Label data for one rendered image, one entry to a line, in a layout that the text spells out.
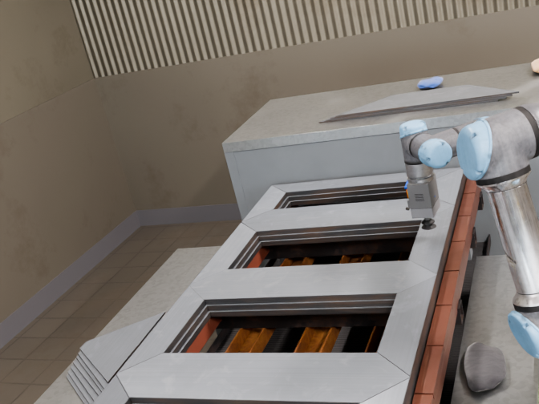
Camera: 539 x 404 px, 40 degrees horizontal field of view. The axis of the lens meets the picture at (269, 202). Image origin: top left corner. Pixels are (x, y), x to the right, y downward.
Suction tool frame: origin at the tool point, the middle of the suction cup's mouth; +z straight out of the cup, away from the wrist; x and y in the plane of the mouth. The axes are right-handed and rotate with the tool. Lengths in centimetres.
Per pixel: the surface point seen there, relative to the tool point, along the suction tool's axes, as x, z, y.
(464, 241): 8.1, 7.6, -5.2
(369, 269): -12.8, 3.7, 19.2
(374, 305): -7.5, 6.6, 32.9
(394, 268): -5.7, 3.7, 18.6
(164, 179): -243, 57, -202
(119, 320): -95, 15, 33
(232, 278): -54, 4, 25
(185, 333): -55, 5, 52
